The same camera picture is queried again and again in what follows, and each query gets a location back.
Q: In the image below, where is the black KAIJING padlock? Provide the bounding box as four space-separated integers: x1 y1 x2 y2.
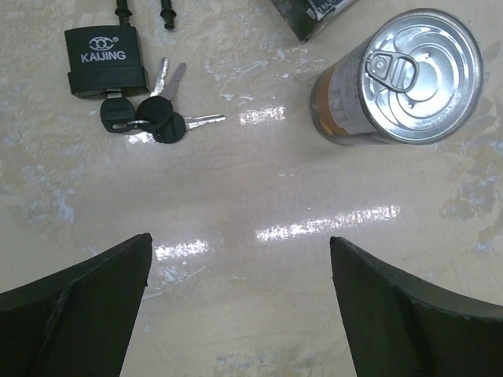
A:
64 0 177 100

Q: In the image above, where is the silver pull-tab tin can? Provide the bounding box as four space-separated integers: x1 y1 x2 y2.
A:
310 8 483 145

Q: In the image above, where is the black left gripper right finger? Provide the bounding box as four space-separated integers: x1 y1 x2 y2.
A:
330 237 502 376

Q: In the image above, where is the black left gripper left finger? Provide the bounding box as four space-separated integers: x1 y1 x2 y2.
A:
1 233 152 376

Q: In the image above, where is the black-headed key bunch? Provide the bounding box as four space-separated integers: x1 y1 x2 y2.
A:
100 57 226 145

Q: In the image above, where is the Gillette razor box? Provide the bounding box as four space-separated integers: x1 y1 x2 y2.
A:
271 0 356 42

